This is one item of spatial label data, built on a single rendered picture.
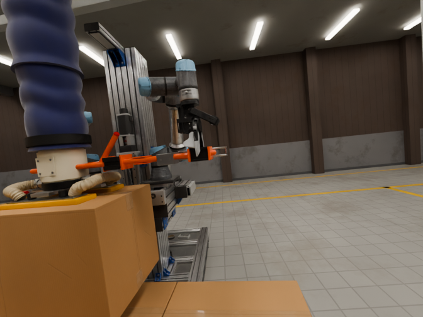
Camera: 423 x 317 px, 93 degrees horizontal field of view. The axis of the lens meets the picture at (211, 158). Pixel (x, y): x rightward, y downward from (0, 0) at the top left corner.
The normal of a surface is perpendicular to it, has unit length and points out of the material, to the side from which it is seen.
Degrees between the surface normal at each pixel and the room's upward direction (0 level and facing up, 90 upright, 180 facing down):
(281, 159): 90
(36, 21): 73
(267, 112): 90
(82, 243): 90
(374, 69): 90
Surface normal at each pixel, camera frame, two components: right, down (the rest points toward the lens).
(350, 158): -0.04, 0.07
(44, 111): 0.29, -0.25
